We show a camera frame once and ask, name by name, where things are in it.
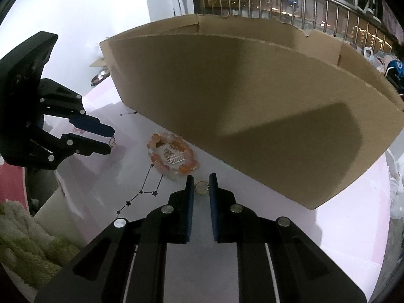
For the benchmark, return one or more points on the pink hanging garment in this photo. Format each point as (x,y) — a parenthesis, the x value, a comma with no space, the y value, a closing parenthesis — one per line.
(394,22)

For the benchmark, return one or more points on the metal bowl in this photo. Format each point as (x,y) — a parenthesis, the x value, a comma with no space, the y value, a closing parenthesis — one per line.
(101,77)

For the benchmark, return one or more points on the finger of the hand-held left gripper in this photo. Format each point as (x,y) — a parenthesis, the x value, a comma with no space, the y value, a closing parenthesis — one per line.
(94,127)
(94,148)

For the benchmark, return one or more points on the small metal pendant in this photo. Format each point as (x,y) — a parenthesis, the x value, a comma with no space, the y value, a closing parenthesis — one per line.
(112,145)

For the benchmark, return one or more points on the wheelchair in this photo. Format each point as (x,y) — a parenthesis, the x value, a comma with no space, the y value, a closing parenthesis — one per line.
(396,75)

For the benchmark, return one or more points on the large brown cardboard box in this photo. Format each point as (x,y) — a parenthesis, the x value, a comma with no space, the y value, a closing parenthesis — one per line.
(252,101)

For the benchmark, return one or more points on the red board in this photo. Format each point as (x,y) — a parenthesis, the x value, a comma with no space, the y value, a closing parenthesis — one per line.
(11,183)

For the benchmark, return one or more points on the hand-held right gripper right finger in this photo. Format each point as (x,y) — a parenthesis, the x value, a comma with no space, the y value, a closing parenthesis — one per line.
(213,208)

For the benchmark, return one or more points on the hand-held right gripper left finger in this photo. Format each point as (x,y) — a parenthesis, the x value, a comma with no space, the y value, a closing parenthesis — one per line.
(189,208)

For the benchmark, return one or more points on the green fluffy robe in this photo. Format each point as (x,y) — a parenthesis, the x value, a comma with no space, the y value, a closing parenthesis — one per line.
(31,246)

